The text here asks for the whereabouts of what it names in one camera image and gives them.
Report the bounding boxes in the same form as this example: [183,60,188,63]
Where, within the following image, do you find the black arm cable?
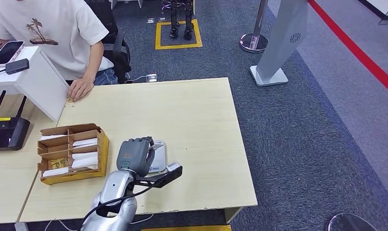
[80,186,153,230]

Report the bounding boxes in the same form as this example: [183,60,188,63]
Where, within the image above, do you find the round chrome base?
[325,212,378,231]

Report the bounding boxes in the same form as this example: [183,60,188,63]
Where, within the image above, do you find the cardboard card organizer box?
[37,123,110,186]

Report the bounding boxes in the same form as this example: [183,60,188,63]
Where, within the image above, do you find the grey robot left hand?
[116,137,156,178]

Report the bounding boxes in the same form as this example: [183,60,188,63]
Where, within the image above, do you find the black camera bracket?
[130,165,184,189]

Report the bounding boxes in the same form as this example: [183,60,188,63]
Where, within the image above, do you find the red floor tape line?
[308,0,388,99]

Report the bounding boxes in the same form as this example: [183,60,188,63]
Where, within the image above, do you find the grey power strip cable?
[124,76,147,85]

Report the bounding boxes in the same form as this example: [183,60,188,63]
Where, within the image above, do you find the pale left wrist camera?
[166,161,182,173]

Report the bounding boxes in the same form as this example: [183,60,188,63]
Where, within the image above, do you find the person's left hand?
[67,77,95,103]

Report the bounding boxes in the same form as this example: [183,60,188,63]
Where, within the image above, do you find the person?
[0,0,118,103]

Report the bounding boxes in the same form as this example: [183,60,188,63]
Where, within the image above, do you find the black power bank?
[5,58,30,76]

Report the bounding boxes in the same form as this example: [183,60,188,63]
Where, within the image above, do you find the white table legs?
[109,0,144,10]

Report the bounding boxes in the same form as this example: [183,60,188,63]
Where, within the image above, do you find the yellow floor tape square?
[154,19,203,51]
[141,224,233,231]

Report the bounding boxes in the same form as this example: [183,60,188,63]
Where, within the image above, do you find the light wood desk leg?
[225,207,244,224]

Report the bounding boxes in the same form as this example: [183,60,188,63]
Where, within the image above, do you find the white card reader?
[148,140,168,175]

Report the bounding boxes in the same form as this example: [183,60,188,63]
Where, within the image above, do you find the white cable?
[44,213,155,231]

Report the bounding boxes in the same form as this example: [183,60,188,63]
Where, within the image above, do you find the black office chair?
[85,0,132,84]

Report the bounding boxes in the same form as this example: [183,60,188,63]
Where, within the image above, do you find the black humanoid robot legs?
[162,0,196,41]

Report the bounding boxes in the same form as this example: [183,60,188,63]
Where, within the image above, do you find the pale grey floor kiosk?
[249,0,309,87]

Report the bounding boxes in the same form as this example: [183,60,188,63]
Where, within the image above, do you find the white stand box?
[0,46,70,122]

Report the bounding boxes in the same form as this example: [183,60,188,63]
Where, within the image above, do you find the white room key card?
[71,152,99,161]
[72,138,98,148]
[71,156,99,169]
[40,134,67,141]
[41,167,69,178]

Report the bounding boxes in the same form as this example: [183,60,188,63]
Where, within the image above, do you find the black router with antennas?
[0,90,31,152]

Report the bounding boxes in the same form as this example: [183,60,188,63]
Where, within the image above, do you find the smartphone with pale case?
[0,40,25,67]

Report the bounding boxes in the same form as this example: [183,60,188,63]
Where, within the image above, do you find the chrome stanchion post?
[238,0,270,53]

